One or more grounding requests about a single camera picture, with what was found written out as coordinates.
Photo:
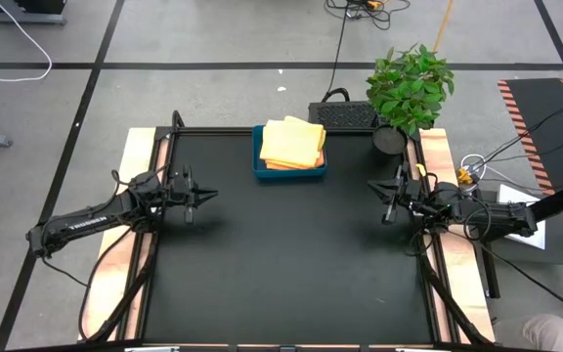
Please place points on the black mesh computer case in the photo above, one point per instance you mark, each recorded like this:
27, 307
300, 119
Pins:
340, 116

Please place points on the person's leg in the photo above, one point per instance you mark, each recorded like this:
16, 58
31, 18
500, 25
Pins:
545, 335

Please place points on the grey furniture foot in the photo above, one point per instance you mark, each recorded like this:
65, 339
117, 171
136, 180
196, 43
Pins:
22, 19

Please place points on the green leafy plant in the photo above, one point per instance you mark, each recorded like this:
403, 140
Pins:
408, 88

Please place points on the yellow connector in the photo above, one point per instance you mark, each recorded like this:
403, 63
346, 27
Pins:
464, 176

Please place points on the small yellow tag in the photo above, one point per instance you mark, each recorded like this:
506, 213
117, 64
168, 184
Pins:
420, 169

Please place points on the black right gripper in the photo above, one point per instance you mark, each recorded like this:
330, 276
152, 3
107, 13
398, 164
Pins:
406, 193

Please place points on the orange microfiber towel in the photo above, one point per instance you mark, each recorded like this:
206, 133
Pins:
291, 142
311, 165

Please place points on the black plant pot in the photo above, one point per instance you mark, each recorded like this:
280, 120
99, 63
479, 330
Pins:
389, 143

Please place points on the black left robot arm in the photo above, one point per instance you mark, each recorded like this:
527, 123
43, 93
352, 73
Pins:
96, 220

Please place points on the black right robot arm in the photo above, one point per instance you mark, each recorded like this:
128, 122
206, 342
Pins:
487, 215

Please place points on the black camera stand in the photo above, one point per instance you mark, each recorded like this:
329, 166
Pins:
560, 198

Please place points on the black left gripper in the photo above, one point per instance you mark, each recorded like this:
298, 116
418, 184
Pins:
184, 193

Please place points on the wooden table side panel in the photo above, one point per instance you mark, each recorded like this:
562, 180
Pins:
137, 146
435, 146

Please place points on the teal plastic bin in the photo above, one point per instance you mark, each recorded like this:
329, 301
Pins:
258, 168

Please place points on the black hazard-striped mat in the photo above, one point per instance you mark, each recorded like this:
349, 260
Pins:
540, 112

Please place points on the black table frame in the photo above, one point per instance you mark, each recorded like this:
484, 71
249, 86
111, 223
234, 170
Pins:
213, 130

